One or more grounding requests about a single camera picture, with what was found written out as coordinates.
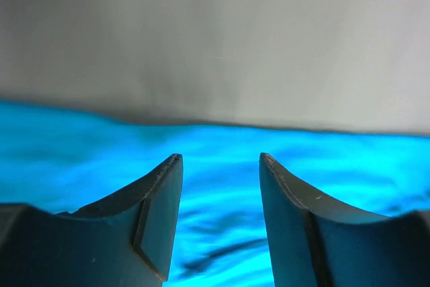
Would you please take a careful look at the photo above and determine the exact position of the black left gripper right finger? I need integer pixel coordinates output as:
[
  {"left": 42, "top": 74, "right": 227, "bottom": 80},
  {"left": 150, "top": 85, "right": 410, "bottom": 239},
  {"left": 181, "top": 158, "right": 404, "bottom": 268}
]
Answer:
[{"left": 259, "top": 153, "right": 429, "bottom": 287}]

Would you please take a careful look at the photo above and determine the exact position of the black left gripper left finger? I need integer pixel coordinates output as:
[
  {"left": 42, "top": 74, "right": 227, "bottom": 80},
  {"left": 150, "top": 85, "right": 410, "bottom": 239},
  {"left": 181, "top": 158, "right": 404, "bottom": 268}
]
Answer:
[{"left": 1, "top": 154, "right": 183, "bottom": 286}]

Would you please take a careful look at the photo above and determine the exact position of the blue t-shirt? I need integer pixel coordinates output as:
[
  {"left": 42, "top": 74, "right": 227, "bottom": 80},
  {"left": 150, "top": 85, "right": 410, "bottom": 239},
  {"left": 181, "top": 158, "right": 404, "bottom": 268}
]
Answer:
[{"left": 1, "top": 102, "right": 429, "bottom": 286}]

